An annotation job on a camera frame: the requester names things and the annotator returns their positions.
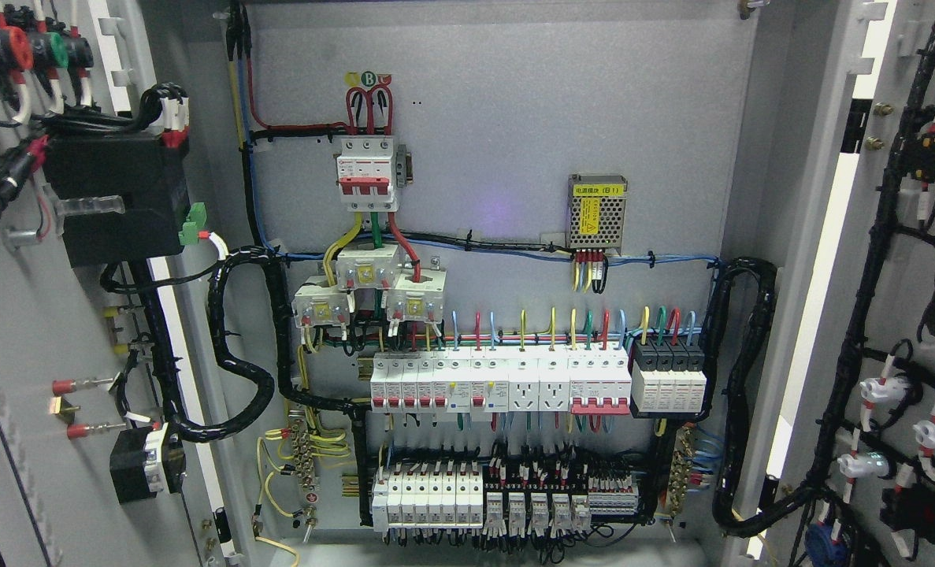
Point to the grey cabinet door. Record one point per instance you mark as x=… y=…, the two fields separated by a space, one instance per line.
x=837 y=362
x=56 y=494

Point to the white current transformers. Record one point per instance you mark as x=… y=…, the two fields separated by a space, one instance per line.
x=379 y=280

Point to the white breaker row upper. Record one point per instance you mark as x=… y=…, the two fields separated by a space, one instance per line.
x=447 y=382

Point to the white breaker row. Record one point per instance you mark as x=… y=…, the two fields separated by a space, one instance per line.
x=428 y=495
x=447 y=382

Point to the white socket modules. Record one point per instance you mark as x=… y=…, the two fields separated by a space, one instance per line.
x=539 y=380

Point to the perforated metal power supply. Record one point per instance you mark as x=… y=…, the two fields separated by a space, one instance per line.
x=597 y=211

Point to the white breaker row lower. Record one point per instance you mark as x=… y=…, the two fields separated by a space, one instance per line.
x=428 y=495

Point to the black white surge protector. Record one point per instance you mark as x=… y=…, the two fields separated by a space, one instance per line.
x=667 y=379

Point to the brass ground terminal bar left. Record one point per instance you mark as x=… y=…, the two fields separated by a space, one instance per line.
x=303 y=457

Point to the relay row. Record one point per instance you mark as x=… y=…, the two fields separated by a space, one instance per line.
x=536 y=501

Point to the grey terminal block strip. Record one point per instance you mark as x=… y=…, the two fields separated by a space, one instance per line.
x=613 y=496

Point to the brass terminal bar right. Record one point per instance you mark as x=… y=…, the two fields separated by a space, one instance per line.
x=681 y=470

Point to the black meter rear housing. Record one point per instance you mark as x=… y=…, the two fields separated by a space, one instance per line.
x=123 y=197

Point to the main red handled breaker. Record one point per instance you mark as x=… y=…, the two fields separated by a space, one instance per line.
x=367 y=176

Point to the red handled circuit breaker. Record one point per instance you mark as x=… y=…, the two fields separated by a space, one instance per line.
x=600 y=382

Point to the black switch rear block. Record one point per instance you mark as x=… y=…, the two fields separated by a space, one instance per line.
x=147 y=461

